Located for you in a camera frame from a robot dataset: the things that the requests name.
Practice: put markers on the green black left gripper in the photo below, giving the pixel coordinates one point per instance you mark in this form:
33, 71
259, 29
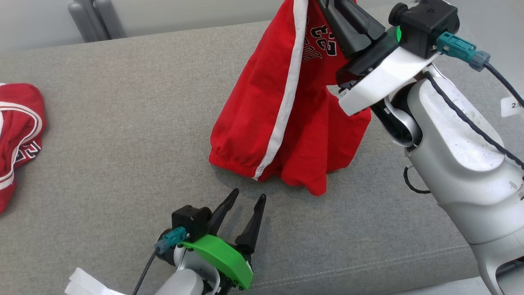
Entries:
223, 258

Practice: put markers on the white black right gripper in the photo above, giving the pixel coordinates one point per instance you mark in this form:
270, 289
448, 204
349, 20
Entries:
380, 78

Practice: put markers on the red shorts with white stripe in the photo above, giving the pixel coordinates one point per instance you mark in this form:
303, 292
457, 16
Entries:
254, 123

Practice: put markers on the red jersey with white sleeves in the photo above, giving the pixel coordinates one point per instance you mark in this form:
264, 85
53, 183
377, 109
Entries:
18, 123

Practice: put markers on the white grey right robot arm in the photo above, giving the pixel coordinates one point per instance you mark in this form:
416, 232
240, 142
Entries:
450, 143

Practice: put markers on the grey fabric sofa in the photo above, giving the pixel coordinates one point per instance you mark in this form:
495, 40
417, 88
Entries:
123, 143

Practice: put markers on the white paper tag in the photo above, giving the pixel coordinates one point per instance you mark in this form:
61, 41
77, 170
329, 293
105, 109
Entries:
88, 284

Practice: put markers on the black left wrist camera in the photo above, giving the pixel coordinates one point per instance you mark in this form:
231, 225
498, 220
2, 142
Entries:
190, 221

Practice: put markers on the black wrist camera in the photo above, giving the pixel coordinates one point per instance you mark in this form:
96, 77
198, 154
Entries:
190, 221
430, 24

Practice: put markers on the teal left camera connector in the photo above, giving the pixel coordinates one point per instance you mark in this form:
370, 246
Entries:
172, 238

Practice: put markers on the teal camera connector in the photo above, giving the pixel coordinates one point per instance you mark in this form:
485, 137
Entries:
172, 238
458, 47

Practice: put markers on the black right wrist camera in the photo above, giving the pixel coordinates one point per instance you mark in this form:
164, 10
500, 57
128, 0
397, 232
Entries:
430, 24

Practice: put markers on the teal right camera connector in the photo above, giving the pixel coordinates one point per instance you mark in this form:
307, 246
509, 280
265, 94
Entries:
458, 47

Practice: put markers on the grey metal frame post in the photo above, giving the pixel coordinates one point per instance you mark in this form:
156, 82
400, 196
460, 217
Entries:
96, 18

